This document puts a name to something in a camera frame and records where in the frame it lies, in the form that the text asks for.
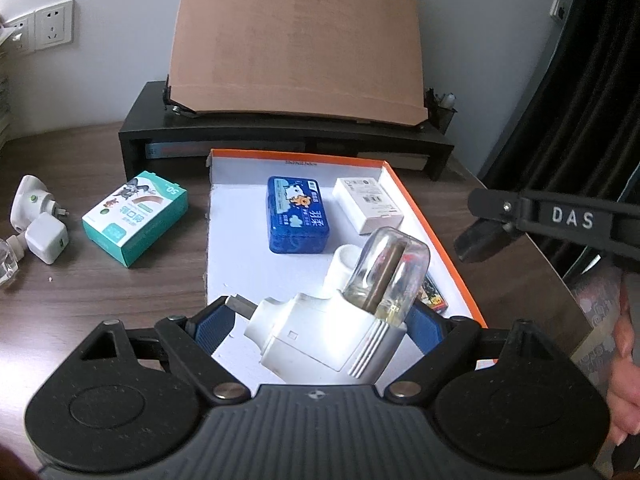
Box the playing cards box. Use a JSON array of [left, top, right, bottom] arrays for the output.
[[418, 273, 448, 313]]

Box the white small cylinder bottle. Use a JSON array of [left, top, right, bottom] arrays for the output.
[[322, 244, 361, 299]]

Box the teal bandage box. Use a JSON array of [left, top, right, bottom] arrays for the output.
[[82, 171, 189, 268]]

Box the white product box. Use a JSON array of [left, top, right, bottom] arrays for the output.
[[333, 178, 404, 235]]

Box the blue tissue pack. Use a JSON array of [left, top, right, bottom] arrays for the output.
[[266, 176, 330, 254]]

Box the white square charger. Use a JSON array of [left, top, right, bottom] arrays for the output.
[[25, 212, 68, 266]]

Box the white plug-in repellent heater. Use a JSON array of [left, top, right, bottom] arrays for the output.
[[10, 174, 68, 233]]

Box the clear liquid refill bottle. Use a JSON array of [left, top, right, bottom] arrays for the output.
[[0, 235, 25, 287]]

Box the person's right hand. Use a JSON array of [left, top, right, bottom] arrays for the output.
[[606, 283, 639, 445]]

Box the dark curtain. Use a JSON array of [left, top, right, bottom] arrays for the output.
[[476, 0, 640, 281]]

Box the black mesh pen holder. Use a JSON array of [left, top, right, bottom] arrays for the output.
[[424, 88, 457, 134]]

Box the black monitor riser shelf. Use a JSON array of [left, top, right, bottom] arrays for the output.
[[118, 80, 454, 180]]

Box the wooden book stand board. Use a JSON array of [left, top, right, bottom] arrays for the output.
[[168, 0, 428, 127]]

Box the stack of books and papers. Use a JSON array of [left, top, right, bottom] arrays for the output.
[[0, 26, 11, 148]]

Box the white wall socket right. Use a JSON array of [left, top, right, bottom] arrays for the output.
[[35, 0, 74, 51]]

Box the white wall socket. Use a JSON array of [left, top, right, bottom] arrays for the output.
[[35, 0, 74, 51], [1, 12, 35, 56]]

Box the white wall socket left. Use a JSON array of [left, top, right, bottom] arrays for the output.
[[1, 12, 35, 56]]

